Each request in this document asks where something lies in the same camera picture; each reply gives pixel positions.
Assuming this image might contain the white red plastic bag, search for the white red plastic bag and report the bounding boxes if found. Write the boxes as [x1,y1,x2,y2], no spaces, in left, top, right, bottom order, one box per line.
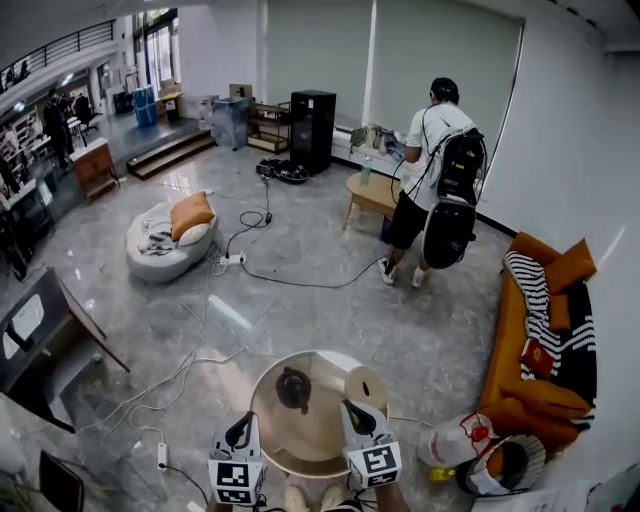
[416,412,497,469]

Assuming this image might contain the striped grey cloth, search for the striped grey cloth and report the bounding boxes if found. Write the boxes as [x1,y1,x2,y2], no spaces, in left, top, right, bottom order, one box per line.
[136,218,180,257]

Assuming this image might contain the white round beanbag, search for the white round beanbag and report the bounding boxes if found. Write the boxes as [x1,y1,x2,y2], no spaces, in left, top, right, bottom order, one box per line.
[124,199,220,284]

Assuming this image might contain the black white striped blanket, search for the black white striped blanket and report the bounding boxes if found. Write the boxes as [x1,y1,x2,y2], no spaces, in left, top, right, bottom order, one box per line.
[502,249,599,431]

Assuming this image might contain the black metal railing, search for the black metal railing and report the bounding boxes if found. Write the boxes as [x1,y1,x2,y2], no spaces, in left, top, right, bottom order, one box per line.
[0,18,117,94]

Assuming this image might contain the wooden steps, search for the wooden steps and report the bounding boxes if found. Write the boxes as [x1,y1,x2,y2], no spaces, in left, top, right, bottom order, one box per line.
[126,128,217,182]

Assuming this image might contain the light wooden coffee table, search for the light wooden coffee table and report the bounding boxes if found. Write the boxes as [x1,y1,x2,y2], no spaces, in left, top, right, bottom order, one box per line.
[341,171,407,232]

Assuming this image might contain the black floor cable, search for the black floor cable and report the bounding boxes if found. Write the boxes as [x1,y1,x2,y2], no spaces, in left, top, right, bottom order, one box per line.
[224,177,391,291]

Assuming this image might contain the tall black cabinet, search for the tall black cabinet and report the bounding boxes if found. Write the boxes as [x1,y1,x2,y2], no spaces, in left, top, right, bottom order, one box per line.
[289,89,338,177]

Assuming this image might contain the white floor cable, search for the white floor cable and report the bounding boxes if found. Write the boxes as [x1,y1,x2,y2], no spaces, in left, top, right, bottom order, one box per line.
[74,259,249,436]

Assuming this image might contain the brown wooden cabinet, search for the brown wooden cabinet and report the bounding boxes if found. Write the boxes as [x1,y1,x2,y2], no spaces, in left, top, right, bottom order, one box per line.
[69,138,122,200]

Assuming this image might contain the round wooden side table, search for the round wooden side table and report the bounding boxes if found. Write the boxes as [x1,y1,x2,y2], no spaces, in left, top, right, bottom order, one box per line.
[249,349,390,480]

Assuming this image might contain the dark glass teapot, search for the dark glass teapot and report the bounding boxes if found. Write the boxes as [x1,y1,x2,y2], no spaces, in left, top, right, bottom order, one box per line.
[274,366,312,416]

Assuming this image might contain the black office chair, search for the black office chair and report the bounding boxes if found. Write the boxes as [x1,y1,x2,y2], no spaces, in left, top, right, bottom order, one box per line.
[73,93,103,135]

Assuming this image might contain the round beige plate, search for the round beige plate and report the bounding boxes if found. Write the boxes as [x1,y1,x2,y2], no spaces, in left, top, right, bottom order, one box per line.
[343,366,389,412]

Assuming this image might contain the clear plastic roll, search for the clear plastic roll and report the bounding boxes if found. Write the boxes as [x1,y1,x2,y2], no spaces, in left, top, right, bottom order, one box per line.
[206,294,253,335]

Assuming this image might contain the pile of clothes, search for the pile of clothes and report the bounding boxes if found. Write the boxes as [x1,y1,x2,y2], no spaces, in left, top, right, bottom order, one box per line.
[349,123,409,155]

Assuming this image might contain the large orange sofa cushion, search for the large orange sofa cushion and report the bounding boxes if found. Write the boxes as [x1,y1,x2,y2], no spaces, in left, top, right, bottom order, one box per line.
[543,238,599,296]

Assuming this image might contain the blue water barrels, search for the blue water barrels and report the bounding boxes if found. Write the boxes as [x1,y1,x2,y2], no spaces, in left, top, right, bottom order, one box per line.
[131,84,158,129]

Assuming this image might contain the person's right shoe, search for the person's right shoe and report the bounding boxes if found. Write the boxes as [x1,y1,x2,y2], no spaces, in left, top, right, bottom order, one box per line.
[319,483,348,512]

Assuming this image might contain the red pouch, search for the red pouch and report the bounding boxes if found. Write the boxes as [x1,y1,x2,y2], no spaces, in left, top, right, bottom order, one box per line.
[519,338,556,379]

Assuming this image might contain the orange sofa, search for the orange sofa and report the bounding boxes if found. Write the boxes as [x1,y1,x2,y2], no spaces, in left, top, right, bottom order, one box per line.
[477,231,599,454]

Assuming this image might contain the small orange sofa cushion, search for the small orange sofa cushion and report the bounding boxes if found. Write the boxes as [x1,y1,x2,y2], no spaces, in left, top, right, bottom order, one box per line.
[547,293,573,332]

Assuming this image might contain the low wooden shelf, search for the low wooden shelf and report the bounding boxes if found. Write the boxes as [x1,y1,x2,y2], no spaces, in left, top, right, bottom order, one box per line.
[246,101,293,155]

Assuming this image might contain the plastic wrapped box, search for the plastic wrapped box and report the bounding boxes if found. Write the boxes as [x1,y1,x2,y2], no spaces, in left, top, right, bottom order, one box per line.
[211,96,252,151]

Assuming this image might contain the orange square pillow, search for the orange square pillow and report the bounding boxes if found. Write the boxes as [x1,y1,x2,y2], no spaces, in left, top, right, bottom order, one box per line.
[169,190,217,242]

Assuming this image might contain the dark wooden desk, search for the dark wooden desk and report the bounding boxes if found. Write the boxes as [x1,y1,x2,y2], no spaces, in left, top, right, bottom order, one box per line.
[0,266,132,434]

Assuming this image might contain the white small pillow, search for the white small pillow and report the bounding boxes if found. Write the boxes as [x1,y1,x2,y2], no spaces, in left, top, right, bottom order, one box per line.
[177,222,212,248]

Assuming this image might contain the white pleated basket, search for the white pleated basket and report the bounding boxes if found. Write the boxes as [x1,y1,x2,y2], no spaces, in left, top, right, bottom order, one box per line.
[456,433,547,497]

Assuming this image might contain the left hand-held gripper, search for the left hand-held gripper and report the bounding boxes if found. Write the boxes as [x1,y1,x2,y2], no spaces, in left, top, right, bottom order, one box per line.
[207,412,267,506]

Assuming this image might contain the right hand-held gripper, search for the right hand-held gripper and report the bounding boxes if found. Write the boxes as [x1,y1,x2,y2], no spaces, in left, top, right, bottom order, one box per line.
[341,399,404,490]

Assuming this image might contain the person's right forearm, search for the person's right forearm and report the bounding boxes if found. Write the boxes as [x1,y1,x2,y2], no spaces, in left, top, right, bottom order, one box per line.
[370,480,410,512]

